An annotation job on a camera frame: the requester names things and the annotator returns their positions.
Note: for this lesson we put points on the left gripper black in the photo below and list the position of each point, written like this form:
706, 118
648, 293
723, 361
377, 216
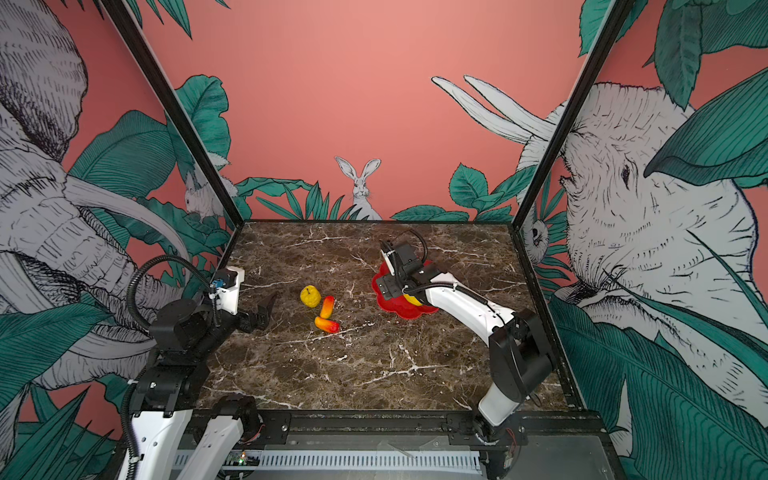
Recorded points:
248, 324

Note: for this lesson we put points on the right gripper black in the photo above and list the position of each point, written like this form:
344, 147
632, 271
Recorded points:
394, 291

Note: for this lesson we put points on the red flower-shaped fruit bowl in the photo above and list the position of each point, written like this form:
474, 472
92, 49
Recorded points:
401, 306

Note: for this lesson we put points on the red-orange fake mango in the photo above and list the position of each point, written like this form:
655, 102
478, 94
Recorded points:
327, 325
327, 307

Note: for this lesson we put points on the yellow fake apple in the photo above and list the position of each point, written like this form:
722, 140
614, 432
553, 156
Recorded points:
310, 296

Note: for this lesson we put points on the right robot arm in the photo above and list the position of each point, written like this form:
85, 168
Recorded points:
520, 353

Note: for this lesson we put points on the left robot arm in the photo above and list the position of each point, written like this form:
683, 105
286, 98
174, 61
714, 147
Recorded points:
160, 404

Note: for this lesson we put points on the white ventilation grille strip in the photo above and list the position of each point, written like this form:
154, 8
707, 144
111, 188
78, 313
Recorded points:
365, 460

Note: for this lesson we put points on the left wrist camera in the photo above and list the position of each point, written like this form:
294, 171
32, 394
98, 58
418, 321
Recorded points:
226, 284

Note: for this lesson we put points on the left black frame post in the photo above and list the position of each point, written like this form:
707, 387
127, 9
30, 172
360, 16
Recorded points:
125, 24

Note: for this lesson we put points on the black frame post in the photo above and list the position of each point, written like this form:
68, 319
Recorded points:
125, 24
607, 35

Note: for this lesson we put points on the black front rail frame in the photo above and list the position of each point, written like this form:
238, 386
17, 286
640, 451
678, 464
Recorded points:
533, 445

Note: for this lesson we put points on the right black frame post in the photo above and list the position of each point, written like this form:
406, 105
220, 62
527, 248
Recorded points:
607, 35

